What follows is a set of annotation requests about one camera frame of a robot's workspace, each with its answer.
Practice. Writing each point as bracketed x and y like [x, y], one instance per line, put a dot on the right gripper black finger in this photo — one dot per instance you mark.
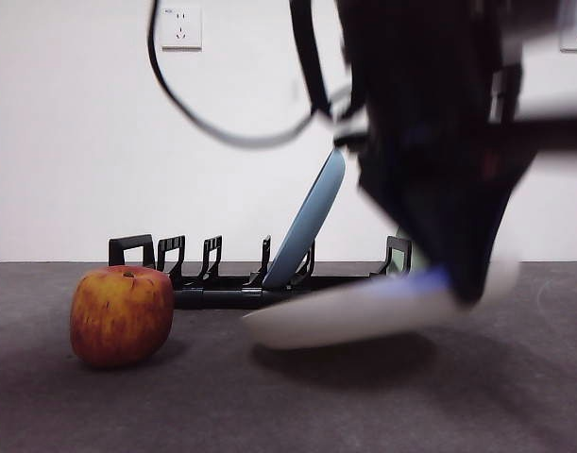
[491, 212]
[411, 222]

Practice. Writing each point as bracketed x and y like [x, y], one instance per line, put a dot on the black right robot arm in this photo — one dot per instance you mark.
[425, 71]

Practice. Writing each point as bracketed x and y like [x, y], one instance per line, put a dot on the white wall socket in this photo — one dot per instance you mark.
[181, 28]
[576, 43]

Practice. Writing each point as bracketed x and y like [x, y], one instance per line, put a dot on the black plastic plate rack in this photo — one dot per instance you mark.
[222, 298]

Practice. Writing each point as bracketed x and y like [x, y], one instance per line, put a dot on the blue round plate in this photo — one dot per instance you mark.
[307, 222]

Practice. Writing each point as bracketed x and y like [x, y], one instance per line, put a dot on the green round plate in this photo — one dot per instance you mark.
[418, 266]

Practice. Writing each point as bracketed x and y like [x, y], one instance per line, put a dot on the red yellow apple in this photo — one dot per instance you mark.
[123, 316]

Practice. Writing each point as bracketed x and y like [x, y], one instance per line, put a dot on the pale yellow round plate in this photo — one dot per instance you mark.
[326, 321]

